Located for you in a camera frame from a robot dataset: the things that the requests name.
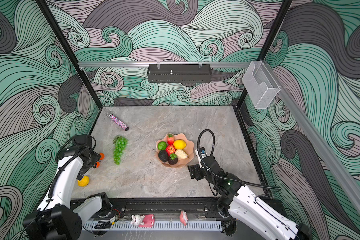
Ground green fake lime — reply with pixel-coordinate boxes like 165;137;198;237
157;141;168;151

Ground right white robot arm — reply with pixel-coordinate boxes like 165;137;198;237
188;156;313;240

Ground aluminium rail right wall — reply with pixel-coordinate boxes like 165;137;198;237
263;62;360;215

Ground white slotted cable duct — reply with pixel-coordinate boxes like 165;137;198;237
82;220;223;232

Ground clear plastic wall holder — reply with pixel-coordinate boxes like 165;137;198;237
243;61;280;110

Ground dark brown fake fruit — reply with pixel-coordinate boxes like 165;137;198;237
168;154;178;165

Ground aluminium rail wall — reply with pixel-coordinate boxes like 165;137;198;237
263;62;360;215
78;61;251;69

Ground pink wavy fruit bowl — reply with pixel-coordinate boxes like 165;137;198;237
155;133;195;168

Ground yellow fake lemon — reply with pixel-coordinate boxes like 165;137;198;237
173;140;187;150

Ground purple sprinkle tube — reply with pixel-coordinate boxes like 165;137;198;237
106;112;129;131

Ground aluminium rail back wall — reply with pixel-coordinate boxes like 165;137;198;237
78;61;251;69

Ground dark fake avocado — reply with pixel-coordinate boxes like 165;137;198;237
158;150;169;163

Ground red fake strawberry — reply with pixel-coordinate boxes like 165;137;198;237
167;133;175;145

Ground red fake apple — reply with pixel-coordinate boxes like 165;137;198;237
165;145;176;156

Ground white bunny pink toy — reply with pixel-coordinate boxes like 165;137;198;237
131;215;155;228

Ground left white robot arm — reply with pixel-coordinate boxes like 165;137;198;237
23;135;112;240

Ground small yellow fake pepper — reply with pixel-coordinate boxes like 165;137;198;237
78;176;90;187

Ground green fake grape bunch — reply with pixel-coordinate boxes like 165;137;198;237
113;135;128;165

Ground black wall tray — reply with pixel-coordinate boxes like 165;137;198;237
147;65;212;84

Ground small pink figurine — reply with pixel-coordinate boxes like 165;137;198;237
180;211;189;226

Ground pale fake pear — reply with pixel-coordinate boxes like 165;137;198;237
175;149;189;160

